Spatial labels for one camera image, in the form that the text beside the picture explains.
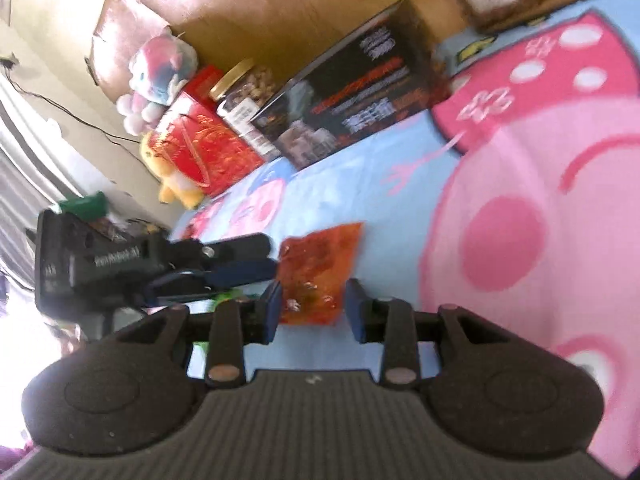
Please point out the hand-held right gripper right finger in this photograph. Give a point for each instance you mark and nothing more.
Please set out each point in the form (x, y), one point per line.
(355, 310)

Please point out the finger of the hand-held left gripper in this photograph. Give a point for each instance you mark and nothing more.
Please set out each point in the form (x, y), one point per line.
(240, 247)
(240, 274)

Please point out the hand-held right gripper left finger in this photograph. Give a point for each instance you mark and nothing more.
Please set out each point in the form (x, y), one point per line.
(272, 310)

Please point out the red snack packet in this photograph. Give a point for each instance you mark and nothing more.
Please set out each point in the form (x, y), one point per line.
(320, 270)

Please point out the green container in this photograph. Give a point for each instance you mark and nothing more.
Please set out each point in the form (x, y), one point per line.
(85, 207)

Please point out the yellow plush toy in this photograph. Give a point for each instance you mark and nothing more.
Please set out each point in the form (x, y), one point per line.
(175, 185)

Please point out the printed cartoon pig blanket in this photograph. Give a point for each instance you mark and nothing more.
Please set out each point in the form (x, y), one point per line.
(400, 220)

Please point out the red gift bag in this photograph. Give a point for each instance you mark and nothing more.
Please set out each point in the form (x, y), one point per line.
(210, 145)

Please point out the round nut jar gold lid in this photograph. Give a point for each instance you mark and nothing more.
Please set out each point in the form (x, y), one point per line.
(245, 105)

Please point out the black printed box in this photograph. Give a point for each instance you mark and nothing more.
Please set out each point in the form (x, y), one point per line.
(350, 85)

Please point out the pink plush toy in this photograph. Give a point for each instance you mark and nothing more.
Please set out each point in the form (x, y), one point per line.
(160, 67)

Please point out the wooden headboard panel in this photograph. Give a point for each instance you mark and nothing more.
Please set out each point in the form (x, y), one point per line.
(260, 10)

